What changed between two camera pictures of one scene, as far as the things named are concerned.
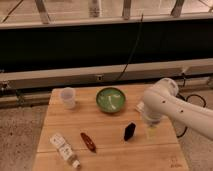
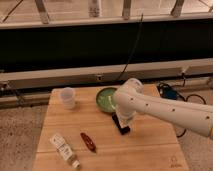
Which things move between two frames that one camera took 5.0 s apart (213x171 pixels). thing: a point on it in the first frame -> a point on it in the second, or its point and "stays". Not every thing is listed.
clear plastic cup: [68, 97] stays
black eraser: [129, 130] -> [123, 130]
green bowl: [110, 99] stays
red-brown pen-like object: [88, 142] stays
